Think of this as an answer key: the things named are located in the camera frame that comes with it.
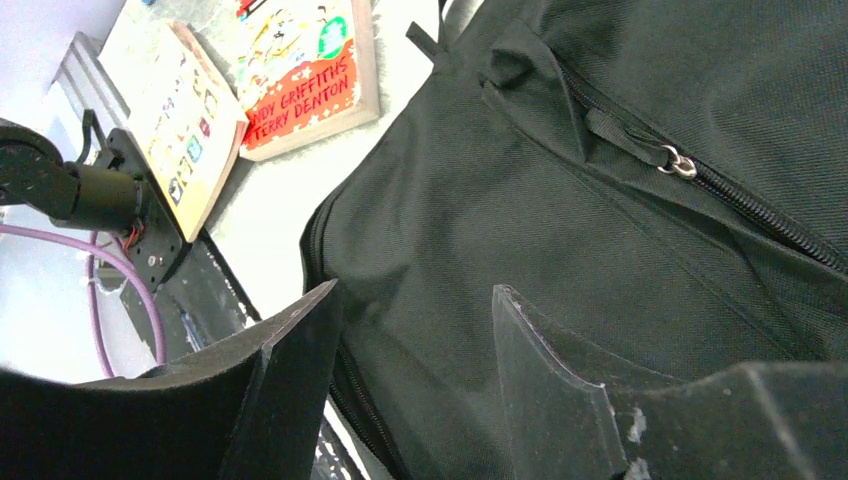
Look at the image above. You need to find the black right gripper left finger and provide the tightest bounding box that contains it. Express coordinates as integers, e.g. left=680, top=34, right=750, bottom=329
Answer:
left=1, top=281, right=342, bottom=479

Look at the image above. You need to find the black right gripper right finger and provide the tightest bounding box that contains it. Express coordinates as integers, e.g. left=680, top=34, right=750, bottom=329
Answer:
left=492, top=285, right=847, bottom=479

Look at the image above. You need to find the black student backpack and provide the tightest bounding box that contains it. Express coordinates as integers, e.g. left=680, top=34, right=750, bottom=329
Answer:
left=301, top=1, right=847, bottom=479

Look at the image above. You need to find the yellow picture book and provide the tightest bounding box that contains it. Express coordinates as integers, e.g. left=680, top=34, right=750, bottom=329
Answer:
left=101, top=19, right=248, bottom=242

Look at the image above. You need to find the red colourful book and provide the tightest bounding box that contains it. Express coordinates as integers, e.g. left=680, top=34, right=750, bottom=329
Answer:
left=235, top=0, right=380, bottom=162

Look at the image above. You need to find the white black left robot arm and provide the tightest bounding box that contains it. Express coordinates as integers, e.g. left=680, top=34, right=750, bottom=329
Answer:
left=1, top=119, right=150, bottom=231

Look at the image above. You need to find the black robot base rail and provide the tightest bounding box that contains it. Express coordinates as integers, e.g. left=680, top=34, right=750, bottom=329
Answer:
left=54, top=32, right=261, bottom=360

